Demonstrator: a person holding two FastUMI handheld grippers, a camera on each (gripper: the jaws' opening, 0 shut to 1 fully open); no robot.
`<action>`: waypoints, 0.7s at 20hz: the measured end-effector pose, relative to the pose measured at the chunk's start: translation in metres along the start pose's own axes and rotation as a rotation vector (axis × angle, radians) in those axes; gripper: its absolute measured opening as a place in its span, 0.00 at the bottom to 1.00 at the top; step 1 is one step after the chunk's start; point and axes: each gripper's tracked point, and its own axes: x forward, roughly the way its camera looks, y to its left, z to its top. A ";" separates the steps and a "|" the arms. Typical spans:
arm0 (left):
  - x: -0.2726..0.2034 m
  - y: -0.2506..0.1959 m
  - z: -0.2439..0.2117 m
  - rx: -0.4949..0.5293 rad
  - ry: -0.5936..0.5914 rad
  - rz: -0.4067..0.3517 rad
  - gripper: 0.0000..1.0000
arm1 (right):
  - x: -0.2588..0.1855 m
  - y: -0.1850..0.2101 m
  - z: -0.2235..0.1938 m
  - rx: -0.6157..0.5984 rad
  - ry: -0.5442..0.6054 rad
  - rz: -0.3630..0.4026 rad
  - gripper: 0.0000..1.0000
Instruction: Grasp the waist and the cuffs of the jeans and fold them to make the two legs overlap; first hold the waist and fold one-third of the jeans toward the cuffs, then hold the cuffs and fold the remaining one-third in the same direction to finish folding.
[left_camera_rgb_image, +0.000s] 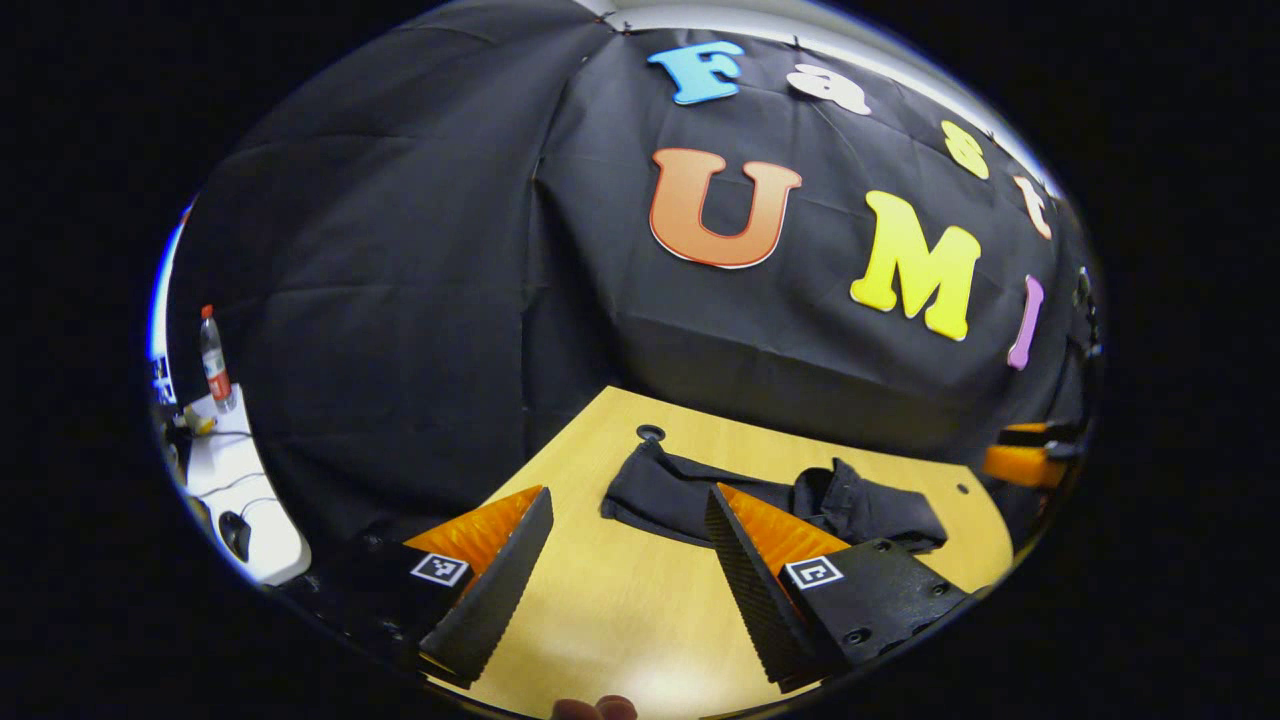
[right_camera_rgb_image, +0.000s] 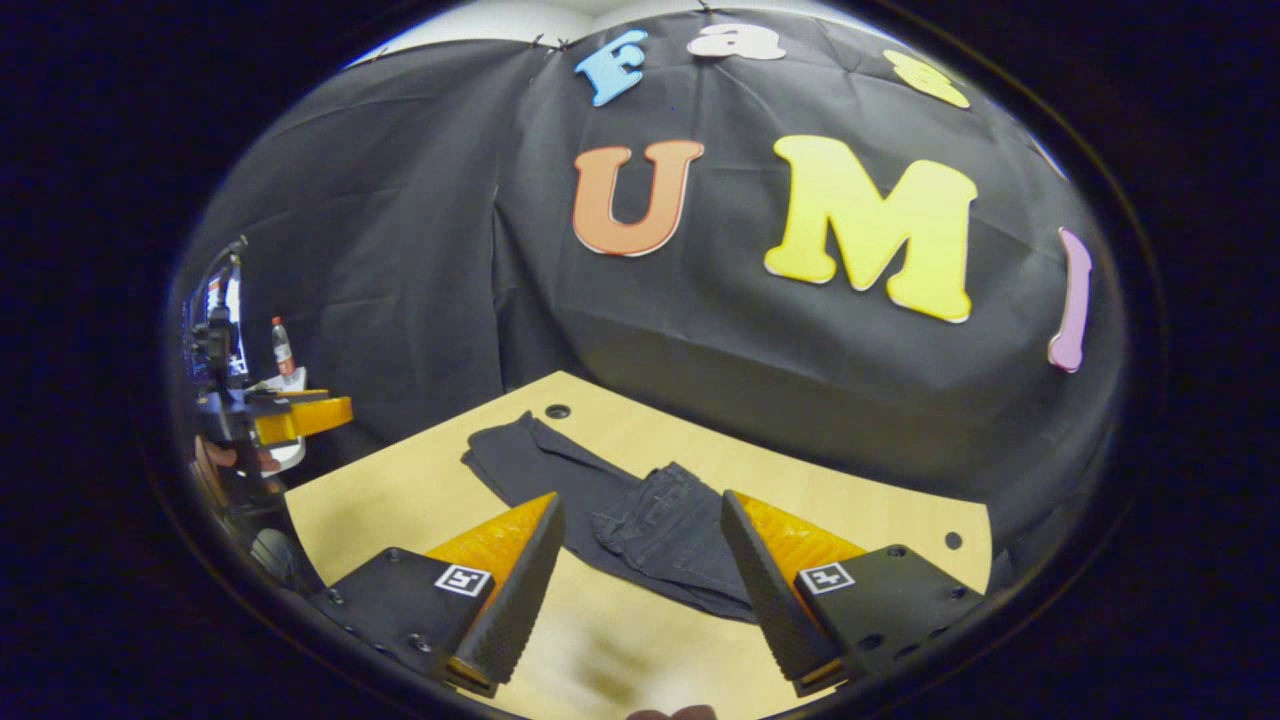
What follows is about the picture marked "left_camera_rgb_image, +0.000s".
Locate black computer mouse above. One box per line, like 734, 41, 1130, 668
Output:
218, 510, 253, 563

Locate computer monitor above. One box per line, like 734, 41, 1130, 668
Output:
148, 205, 196, 406

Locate white side table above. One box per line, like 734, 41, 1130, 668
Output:
180, 385, 313, 586

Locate black backdrop cloth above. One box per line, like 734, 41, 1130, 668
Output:
165, 0, 1101, 561

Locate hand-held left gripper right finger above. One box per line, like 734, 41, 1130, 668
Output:
703, 482, 971, 693

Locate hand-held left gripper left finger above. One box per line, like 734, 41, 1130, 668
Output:
280, 485, 556, 691

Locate black jeans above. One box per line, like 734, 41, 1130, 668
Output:
600, 440, 949, 556

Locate clear plastic bottle red label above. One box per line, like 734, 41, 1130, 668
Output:
198, 305, 239, 413

